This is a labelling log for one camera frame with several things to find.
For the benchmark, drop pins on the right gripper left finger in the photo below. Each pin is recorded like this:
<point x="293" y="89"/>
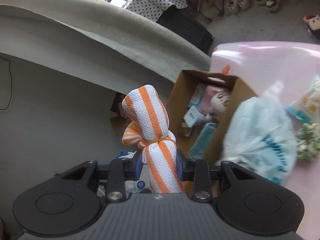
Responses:
<point x="121" y="170"/>

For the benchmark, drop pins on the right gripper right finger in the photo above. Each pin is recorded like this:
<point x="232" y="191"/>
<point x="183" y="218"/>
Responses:
<point x="195" y="175"/>

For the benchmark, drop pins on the orange white striped towel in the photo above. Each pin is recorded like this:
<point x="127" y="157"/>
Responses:
<point x="149" y="130"/>

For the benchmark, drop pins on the blue white bandage box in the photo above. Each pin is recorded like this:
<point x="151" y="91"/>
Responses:
<point x="192" y="117"/>

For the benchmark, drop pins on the green floral scrunchie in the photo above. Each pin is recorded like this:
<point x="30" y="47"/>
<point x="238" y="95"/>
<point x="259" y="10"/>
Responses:
<point x="308" y="142"/>

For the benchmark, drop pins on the white teal tissue pack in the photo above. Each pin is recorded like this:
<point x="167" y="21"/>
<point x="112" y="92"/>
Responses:
<point x="306" y="108"/>

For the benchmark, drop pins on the teal knitted cloth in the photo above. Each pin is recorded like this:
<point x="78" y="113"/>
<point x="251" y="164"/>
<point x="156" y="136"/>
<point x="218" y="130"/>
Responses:
<point x="202" y="142"/>

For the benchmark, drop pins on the white green plastic bag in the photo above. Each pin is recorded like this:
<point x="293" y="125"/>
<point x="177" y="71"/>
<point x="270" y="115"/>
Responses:
<point x="260" y="138"/>

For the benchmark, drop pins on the doll with face in box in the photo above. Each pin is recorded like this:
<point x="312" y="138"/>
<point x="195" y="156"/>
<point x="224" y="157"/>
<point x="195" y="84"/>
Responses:
<point x="220" y="101"/>

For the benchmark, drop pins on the pink rolled towel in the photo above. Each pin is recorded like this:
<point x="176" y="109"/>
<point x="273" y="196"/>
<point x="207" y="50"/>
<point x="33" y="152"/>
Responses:
<point x="209" y="92"/>

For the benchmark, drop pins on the brown cardboard box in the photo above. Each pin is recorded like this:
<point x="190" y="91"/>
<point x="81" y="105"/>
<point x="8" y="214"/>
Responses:
<point x="188" y="91"/>

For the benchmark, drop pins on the pink printed tablecloth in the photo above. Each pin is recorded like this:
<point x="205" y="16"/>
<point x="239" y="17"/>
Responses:
<point x="282" y="71"/>

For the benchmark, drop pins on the white sofa cover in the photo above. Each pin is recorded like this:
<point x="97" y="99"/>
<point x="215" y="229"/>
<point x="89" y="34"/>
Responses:
<point x="97" y="42"/>

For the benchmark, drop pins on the black suitcase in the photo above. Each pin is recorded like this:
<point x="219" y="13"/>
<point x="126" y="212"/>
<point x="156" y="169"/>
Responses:
<point x="182" y="23"/>

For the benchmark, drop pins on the polka dot cloth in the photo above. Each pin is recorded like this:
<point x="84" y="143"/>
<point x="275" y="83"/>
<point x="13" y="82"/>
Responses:
<point x="153" y="9"/>

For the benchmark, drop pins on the white sneaker pair left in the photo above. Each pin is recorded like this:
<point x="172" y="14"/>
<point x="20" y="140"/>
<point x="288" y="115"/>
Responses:
<point x="235" y="6"/>

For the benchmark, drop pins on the red black plush doll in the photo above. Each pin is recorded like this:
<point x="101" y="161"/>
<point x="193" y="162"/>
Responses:
<point x="313" y="22"/>

